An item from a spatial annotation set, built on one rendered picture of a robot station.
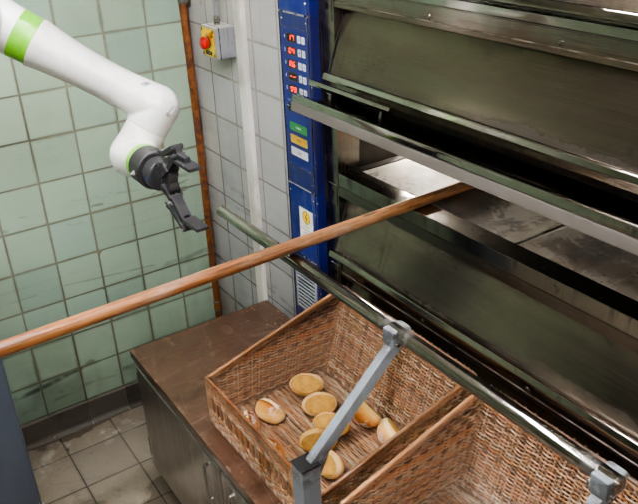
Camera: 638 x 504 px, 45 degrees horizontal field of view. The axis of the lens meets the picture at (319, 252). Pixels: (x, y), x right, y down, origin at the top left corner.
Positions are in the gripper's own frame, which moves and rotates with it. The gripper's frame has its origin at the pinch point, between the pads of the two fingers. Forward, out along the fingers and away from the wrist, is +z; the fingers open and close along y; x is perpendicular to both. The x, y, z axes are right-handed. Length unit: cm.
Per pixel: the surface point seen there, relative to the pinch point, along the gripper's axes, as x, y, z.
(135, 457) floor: 0, 134, -86
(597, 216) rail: -40, -8, 68
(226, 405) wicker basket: -5, 64, -10
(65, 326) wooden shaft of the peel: 33.5, 14.4, 7.7
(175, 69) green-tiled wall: -50, 3, -116
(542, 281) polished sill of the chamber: -54, 18, 48
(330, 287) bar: -17.3, 17.5, 23.0
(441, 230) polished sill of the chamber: -55, 18, 17
